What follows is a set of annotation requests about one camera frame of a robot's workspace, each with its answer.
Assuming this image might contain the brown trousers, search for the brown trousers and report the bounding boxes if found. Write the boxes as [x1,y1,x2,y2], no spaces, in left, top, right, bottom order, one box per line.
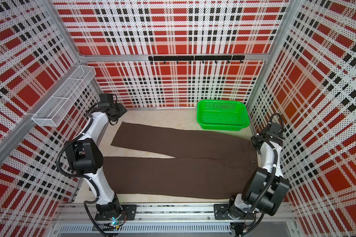
[103,122,258,199]

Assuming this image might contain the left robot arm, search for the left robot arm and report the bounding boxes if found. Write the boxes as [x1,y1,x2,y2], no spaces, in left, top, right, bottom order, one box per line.
[56,102,127,220]

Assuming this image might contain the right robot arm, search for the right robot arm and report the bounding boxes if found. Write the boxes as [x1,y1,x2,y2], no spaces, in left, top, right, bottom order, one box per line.
[214,132,290,220]

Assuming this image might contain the green plastic basket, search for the green plastic basket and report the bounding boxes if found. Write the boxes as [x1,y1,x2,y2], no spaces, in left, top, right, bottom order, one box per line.
[197,100,250,131]

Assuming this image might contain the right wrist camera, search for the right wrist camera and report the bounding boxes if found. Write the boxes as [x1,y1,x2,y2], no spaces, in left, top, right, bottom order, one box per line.
[267,122,284,138]

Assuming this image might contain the white wire mesh shelf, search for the white wire mesh shelf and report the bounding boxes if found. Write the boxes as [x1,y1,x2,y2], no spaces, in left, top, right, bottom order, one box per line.
[32,65,96,127]

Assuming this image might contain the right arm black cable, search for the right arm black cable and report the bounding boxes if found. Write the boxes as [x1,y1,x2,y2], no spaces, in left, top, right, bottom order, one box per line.
[240,112,285,237]

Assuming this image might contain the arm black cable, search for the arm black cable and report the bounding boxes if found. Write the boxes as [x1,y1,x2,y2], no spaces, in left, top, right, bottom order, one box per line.
[240,112,285,237]
[55,100,119,237]

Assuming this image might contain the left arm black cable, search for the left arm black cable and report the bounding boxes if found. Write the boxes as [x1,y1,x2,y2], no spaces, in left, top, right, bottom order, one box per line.
[55,100,119,237]

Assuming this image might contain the black hook rail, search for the black hook rail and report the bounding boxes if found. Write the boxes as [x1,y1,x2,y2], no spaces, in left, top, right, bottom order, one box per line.
[148,55,245,63]

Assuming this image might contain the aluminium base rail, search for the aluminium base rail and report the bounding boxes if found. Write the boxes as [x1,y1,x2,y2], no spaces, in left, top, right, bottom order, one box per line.
[46,202,301,237]

